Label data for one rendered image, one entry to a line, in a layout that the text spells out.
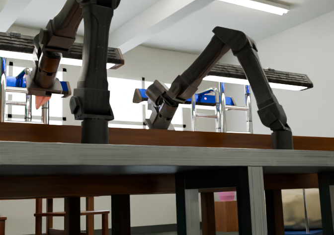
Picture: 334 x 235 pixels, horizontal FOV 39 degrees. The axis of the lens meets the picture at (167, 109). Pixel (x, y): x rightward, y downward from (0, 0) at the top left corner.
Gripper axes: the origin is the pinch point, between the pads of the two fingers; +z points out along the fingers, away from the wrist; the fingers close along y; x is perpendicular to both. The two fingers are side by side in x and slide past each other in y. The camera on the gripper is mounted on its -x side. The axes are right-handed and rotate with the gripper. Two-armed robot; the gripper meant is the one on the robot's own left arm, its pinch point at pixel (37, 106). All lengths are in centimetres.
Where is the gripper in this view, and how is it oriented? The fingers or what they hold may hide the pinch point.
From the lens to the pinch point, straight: 150.0
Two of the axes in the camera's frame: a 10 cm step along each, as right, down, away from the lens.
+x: 3.6, 6.3, -6.9
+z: -3.6, 7.7, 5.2
